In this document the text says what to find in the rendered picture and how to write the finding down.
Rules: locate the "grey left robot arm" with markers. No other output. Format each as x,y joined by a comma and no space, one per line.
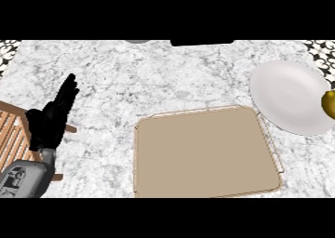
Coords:
25,178

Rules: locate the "beige square tray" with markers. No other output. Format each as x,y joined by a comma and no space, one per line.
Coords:
204,153

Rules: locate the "white round plate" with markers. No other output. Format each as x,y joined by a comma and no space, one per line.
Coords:
287,97

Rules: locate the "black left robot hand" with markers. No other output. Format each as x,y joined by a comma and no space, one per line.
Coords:
50,121

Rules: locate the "grey round object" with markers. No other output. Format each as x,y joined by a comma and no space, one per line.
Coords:
138,41

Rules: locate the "brown wooden slatted rack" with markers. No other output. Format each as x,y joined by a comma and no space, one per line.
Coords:
9,139

